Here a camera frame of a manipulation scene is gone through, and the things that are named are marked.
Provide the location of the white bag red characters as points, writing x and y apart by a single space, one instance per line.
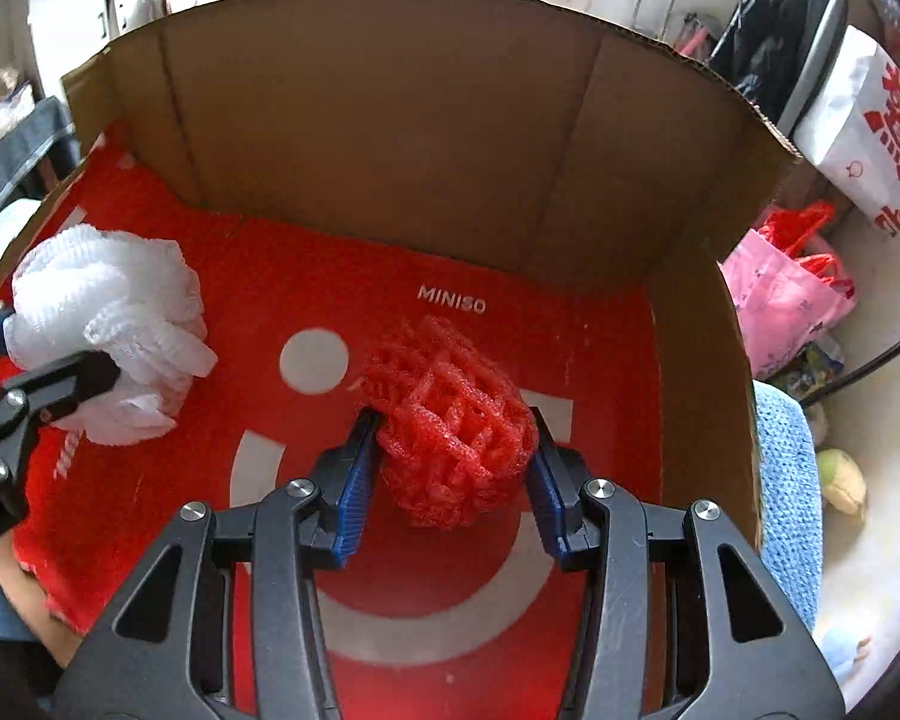
851 131

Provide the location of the black hanging jacket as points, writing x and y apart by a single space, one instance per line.
775 53

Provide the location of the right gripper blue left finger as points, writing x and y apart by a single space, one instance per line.
344 478

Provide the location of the green yellow plush toy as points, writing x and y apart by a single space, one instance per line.
842 482

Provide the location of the blue knitted table cloth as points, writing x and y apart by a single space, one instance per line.
791 501

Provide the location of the brown cardboard box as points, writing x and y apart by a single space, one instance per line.
507 133

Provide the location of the pink plastic bag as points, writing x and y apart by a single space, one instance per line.
787 285

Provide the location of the white mesh bath pouf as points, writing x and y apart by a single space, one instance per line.
134 299

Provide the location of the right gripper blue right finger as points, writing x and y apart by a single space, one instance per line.
555 478

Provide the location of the red foam net ball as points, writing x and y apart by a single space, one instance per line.
455 433

